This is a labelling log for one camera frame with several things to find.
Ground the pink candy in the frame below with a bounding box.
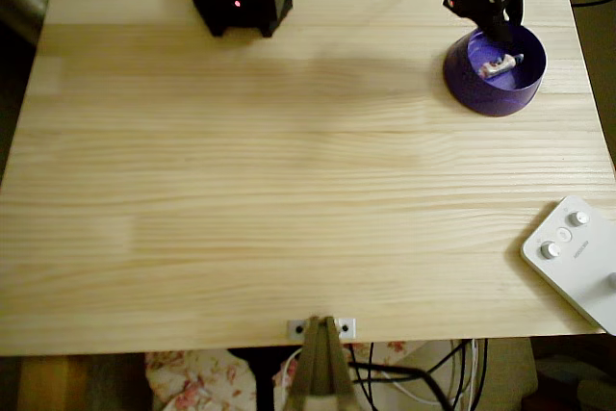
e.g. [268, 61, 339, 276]
[479, 52, 526, 81]

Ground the purple bowl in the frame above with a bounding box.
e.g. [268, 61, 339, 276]
[443, 19, 549, 118]

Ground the white control box with knobs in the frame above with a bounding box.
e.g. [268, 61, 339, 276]
[520, 194, 616, 337]

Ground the table clamp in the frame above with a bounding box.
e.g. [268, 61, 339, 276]
[287, 316, 358, 411]

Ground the black stand pole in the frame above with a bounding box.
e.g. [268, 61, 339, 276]
[227, 347, 276, 411]

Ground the floral cushion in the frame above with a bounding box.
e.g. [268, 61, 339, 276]
[145, 341, 410, 411]

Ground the thin black cable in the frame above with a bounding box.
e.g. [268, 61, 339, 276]
[423, 338, 490, 411]

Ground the white cable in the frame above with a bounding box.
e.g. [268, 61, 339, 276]
[384, 338, 478, 407]

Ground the thick black cable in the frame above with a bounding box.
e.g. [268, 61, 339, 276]
[348, 358, 454, 411]

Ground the white screw bracket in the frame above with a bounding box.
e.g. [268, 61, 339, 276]
[287, 318, 358, 339]

